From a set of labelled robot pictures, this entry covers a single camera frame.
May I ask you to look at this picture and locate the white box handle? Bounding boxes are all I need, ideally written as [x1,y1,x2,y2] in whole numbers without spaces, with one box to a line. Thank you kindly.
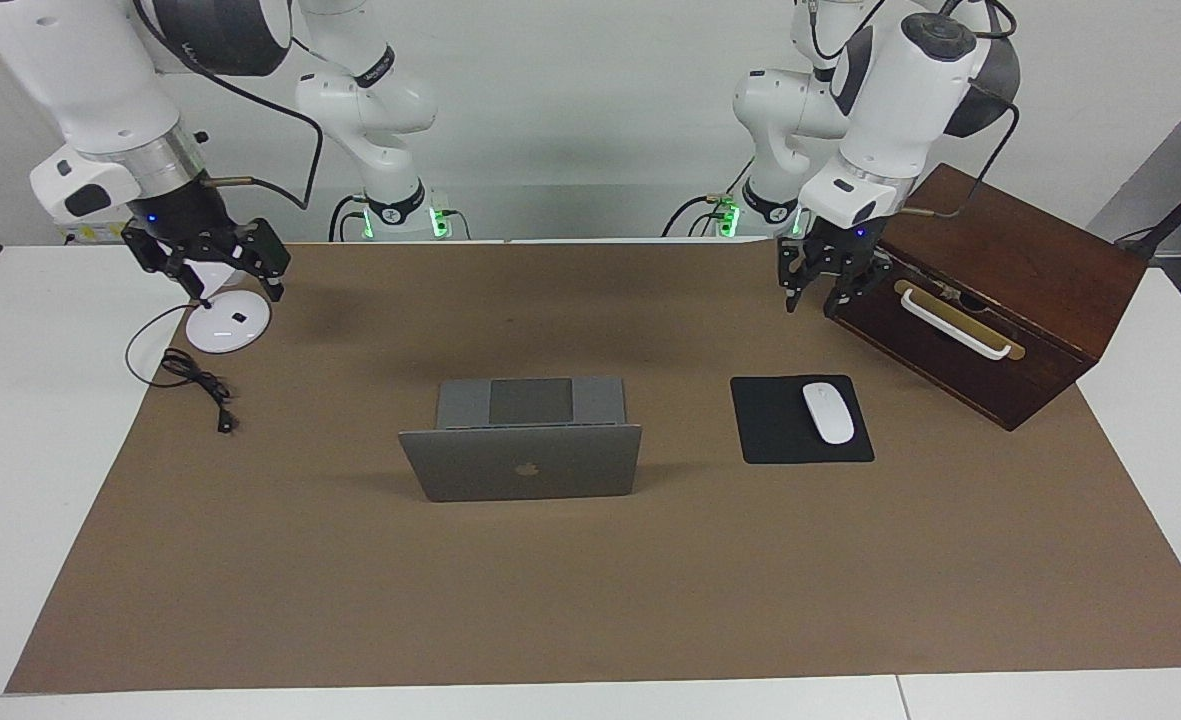
[899,287,1014,362]

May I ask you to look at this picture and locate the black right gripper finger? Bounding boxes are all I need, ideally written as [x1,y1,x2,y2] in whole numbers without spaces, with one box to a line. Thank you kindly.
[234,217,292,304]
[120,226,203,301]

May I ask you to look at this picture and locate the black lamp power cable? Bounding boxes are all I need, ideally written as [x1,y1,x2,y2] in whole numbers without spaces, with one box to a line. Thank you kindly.
[124,304,242,435]

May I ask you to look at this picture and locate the gold handle plate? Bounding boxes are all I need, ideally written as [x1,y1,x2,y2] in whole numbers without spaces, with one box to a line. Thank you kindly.
[892,278,1028,363]

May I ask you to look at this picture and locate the black mouse pad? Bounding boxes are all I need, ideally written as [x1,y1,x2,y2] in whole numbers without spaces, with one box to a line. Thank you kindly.
[729,374,876,467]

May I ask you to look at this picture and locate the white computer mouse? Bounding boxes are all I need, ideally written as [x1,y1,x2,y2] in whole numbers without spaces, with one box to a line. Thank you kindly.
[801,381,857,446]

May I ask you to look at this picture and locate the white desk lamp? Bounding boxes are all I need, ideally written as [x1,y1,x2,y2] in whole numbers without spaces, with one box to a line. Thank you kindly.
[182,258,272,355]

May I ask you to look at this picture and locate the dark wooden box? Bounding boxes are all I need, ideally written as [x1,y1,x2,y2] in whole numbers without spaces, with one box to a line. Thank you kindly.
[827,162,1149,433]

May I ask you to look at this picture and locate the brown table mat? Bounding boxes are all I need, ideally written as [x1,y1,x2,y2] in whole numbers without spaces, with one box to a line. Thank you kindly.
[5,240,1181,695]

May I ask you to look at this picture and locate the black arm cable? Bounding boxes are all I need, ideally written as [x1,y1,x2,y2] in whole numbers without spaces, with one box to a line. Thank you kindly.
[898,98,1022,221]
[130,0,325,213]

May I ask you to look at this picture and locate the silver apple laptop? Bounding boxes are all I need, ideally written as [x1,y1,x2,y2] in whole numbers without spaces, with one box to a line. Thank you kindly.
[397,376,644,504]

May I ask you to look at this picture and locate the white wall power strip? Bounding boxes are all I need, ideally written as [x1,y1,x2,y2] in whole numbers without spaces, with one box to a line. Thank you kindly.
[53,218,141,247]

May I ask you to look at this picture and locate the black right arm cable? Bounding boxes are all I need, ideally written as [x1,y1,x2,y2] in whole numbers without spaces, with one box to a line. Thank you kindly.
[130,0,325,213]

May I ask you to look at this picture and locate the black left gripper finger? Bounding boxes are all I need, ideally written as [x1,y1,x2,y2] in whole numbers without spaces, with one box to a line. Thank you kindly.
[777,240,815,315]
[823,254,893,321]

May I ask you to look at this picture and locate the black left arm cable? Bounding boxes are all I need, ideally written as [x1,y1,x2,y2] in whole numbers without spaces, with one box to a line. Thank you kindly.
[898,98,1022,221]

